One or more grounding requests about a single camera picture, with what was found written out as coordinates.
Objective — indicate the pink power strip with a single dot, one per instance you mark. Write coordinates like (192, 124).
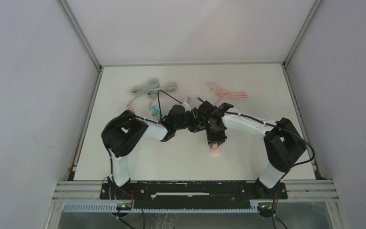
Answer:
(215, 151)

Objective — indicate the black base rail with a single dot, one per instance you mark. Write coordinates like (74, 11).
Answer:
(192, 195)

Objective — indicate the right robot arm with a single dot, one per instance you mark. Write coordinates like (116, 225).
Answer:
(284, 146)

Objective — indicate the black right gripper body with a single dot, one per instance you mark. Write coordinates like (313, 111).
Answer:
(215, 135)

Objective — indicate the teal charger plug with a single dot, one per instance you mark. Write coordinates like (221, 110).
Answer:
(155, 110)

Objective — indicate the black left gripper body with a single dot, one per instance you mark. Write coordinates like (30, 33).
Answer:
(189, 122)

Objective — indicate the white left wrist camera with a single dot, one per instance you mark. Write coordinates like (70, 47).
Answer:
(186, 104)

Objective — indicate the pink USB charger plug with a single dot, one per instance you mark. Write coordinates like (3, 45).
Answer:
(130, 107)

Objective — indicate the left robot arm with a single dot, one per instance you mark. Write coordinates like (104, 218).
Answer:
(123, 133)

